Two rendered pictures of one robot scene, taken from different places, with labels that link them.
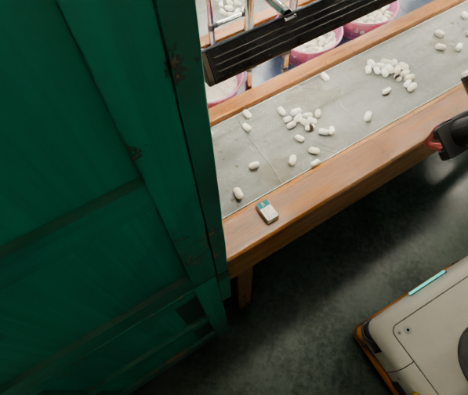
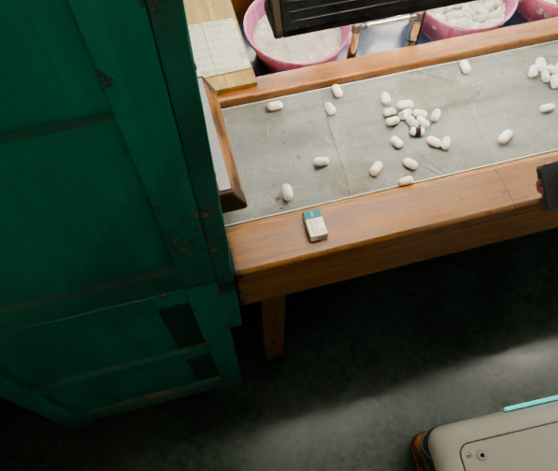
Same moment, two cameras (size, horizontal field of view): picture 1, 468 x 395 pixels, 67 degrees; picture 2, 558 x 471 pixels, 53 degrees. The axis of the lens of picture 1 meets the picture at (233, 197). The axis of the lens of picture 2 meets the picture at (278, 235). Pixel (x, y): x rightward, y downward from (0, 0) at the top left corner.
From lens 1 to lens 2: 21 cm
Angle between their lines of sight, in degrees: 7
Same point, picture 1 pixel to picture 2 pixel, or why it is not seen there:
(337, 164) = (434, 191)
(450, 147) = (552, 194)
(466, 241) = not seen: outside the picture
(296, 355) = (323, 447)
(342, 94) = (481, 97)
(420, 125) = not seen: outside the picture
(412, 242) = (547, 347)
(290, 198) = (352, 217)
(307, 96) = (430, 88)
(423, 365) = not seen: outside the picture
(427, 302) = (525, 427)
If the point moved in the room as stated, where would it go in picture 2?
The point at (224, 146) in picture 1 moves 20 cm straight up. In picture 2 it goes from (292, 126) to (293, 60)
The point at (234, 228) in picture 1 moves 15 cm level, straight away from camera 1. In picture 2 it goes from (264, 234) to (282, 172)
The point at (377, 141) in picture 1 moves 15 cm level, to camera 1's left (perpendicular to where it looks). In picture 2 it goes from (503, 174) to (432, 159)
